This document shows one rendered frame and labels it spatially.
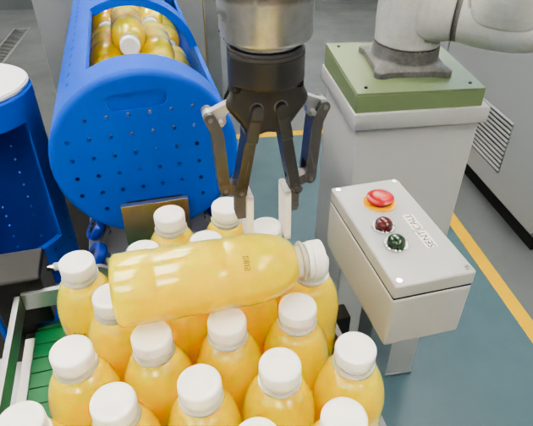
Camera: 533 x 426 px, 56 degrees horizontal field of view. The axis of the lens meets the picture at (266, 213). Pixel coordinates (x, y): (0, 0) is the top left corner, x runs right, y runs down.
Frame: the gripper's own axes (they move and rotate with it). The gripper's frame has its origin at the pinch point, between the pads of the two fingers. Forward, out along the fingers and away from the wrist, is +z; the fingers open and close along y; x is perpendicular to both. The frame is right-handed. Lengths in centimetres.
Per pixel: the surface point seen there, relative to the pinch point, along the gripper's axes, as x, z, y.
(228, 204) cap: -6.2, 2.5, 3.6
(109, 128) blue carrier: -23.3, -1.7, 17.5
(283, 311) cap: 13.3, 2.4, 1.6
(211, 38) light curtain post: -165, 32, -18
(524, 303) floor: -63, 114, -122
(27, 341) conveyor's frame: -8.6, 23.3, 33.8
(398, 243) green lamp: 6.5, 2.5, -14.3
